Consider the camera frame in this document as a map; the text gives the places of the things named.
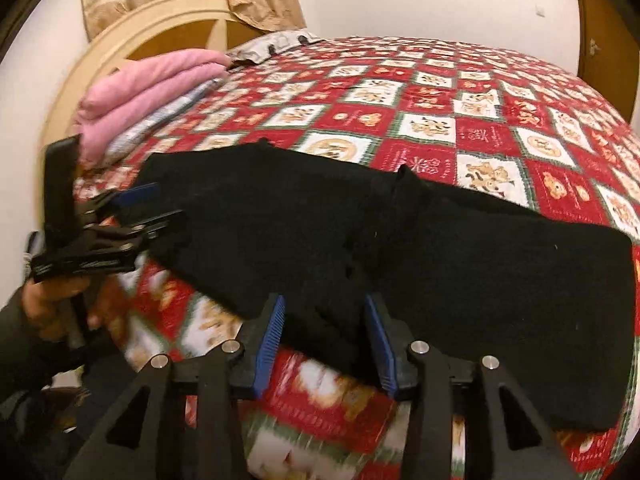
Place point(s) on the patterned pillow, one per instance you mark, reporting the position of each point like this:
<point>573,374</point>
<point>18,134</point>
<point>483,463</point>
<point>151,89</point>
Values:
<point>270,45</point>

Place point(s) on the person's left hand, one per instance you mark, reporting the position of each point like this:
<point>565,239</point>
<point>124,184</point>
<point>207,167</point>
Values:
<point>40,305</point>

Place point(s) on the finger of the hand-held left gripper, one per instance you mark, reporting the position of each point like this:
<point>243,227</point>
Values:
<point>136,194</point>
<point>157,230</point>

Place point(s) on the grey patterned folded quilt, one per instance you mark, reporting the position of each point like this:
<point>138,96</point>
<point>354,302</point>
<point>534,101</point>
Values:
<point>160,115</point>

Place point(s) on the brown wooden door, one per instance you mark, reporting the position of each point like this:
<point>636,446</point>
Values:
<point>605,10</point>

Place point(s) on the person's left forearm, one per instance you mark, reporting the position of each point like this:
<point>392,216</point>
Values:
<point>20,360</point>

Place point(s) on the red printed bedspread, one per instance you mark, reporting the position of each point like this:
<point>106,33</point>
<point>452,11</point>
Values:
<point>425,95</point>

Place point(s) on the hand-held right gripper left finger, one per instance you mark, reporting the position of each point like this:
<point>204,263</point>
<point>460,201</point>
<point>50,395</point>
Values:
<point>267,332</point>

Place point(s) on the pink folded quilt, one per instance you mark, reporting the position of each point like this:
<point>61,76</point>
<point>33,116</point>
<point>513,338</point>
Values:
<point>140,85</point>

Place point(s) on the cream wooden headboard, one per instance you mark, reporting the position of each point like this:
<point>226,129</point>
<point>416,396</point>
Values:
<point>165,15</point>

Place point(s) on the black pants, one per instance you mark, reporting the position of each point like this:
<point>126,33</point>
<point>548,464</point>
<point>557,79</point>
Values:
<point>450,260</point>

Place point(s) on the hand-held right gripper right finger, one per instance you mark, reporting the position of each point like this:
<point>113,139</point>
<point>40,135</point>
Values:
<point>381,342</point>

